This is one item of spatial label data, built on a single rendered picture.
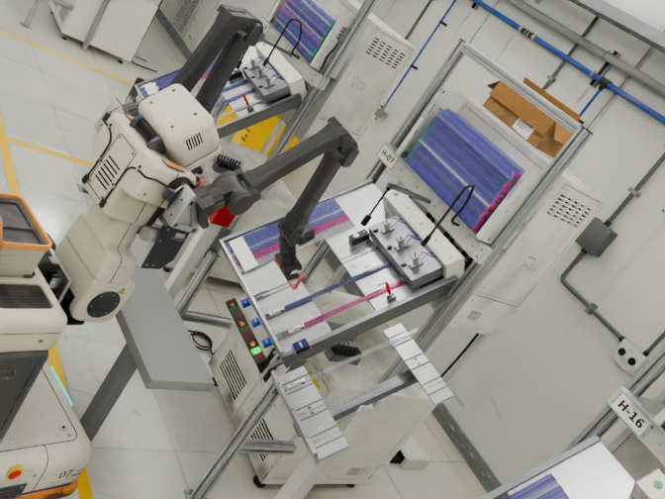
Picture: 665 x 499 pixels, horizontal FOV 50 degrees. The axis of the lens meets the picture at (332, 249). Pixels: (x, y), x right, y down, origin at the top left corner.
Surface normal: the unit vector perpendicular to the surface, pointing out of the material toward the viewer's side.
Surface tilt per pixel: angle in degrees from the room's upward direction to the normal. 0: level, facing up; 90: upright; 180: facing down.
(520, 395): 90
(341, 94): 90
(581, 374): 90
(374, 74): 90
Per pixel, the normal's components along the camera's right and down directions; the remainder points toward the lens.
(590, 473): -0.13, -0.70
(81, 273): -0.52, -0.18
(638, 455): -0.73, -0.22
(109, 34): 0.43, 0.60
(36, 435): 0.54, -0.77
